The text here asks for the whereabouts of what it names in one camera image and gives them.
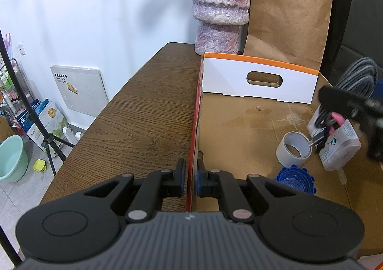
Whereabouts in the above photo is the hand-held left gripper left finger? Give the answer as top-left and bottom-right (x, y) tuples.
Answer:
(85, 159), (186, 223)

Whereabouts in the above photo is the white plastic box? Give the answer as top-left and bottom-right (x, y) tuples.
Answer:
(308, 107), (361, 172)

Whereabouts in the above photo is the pink grey textured vase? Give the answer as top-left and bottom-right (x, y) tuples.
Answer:
(191, 0), (253, 56)

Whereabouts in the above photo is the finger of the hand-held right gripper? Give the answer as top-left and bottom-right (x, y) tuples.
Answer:
(319, 86), (374, 118)

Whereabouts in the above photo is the blue printed bag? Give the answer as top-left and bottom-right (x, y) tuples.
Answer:
(16, 98), (50, 139)

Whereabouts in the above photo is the white tape roll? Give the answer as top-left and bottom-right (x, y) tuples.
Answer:
(276, 132), (312, 167)

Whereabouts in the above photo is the white wall panel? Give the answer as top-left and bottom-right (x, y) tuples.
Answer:
(50, 64), (110, 117)

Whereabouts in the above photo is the brown paper bag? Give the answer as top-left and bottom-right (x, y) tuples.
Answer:
(243, 0), (333, 71)

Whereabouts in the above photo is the black paper bag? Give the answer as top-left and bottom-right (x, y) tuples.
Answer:
(320, 0), (383, 91)

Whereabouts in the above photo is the grey braided cable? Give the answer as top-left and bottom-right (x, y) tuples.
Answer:
(314, 58), (378, 151)

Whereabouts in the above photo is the white green printed bag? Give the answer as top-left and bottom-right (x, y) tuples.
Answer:
(26, 101), (74, 158)

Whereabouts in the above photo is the mint green bucket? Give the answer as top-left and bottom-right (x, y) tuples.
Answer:
(0, 135), (29, 183)

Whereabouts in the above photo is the black tripod stand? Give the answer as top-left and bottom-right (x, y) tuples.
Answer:
(0, 29), (75, 176)

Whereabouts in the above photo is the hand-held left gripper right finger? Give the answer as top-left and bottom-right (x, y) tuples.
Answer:
(195, 160), (297, 224)

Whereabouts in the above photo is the orange cardboard box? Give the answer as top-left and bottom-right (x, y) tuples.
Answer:
(186, 52), (383, 255)

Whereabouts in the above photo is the blue ridged cap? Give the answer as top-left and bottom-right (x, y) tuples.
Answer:
(275, 165), (316, 196)

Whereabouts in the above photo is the wire storage rack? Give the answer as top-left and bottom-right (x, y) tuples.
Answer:
(0, 58), (30, 127)

